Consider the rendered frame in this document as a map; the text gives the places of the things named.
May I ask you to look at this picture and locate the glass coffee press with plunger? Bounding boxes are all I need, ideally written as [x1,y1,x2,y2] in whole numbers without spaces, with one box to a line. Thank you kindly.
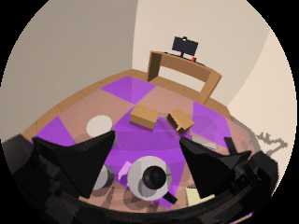
[127,156,178,204]

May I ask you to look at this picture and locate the grey flat bar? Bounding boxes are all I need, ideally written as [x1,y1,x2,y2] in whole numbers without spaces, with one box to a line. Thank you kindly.
[191,135,217,149]

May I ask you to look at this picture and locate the dark grey rectangular block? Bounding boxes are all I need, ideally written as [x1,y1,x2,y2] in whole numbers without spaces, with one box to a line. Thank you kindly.
[224,137,236,154]

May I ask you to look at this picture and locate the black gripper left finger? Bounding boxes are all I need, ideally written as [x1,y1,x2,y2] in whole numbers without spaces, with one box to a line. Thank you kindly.
[33,131,116,199]

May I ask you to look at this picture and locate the white cylinder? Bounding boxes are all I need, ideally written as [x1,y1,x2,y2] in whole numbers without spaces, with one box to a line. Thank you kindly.
[86,116,117,148]

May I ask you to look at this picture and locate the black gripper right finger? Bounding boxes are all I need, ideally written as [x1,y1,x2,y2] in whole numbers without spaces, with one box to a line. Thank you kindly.
[179,135,253,199]

